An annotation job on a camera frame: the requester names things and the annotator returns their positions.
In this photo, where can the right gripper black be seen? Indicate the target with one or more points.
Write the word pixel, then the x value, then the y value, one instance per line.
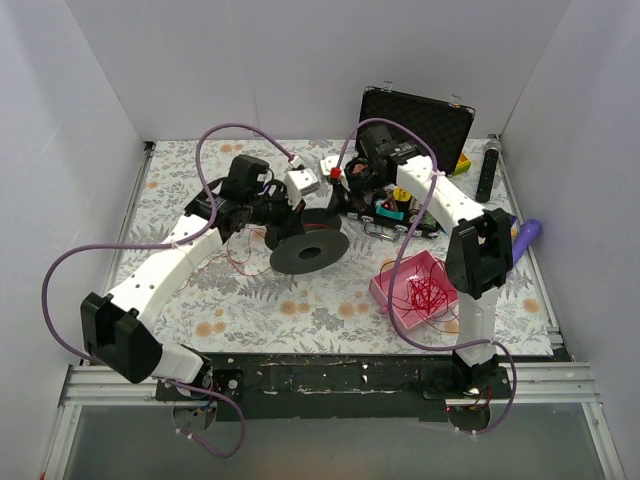
pixel 345 189

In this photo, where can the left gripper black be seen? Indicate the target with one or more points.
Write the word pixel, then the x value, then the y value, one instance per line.
pixel 288 215

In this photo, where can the black filament spool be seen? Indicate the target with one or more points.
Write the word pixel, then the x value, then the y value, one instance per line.
pixel 323 245

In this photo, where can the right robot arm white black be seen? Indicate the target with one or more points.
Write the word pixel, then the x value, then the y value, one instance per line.
pixel 478 258

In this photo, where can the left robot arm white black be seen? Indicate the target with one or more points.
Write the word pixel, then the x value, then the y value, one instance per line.
pixel 118 326

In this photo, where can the teal object in case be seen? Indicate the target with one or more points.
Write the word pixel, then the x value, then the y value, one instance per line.
pixel 389 214

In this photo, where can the floral table mat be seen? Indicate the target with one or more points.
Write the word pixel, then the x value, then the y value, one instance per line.
pixel 235 302

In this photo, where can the black poker chip case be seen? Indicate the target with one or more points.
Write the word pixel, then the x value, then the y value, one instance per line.
pixel 443 126

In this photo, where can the pink open box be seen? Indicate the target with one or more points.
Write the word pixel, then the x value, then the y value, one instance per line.
pixel 422 292

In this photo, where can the yellow green toy block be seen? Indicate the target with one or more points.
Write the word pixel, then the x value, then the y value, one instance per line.
pixel 463 165

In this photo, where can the black remote control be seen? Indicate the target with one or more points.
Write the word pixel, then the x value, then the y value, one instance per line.
pixel 488 170

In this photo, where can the purple cylindrical toy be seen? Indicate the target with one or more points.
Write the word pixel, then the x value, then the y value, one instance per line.
pixel 525 236

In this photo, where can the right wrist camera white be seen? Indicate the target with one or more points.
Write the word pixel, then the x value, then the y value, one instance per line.
pixel 332 173

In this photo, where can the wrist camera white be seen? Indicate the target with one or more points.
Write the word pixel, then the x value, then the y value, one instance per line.
pixel 332 173
pixel 298 184

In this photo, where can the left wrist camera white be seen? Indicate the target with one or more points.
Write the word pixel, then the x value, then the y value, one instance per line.
pixel 298 184

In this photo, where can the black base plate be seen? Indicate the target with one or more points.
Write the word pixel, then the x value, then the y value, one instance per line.
pixel 326 386

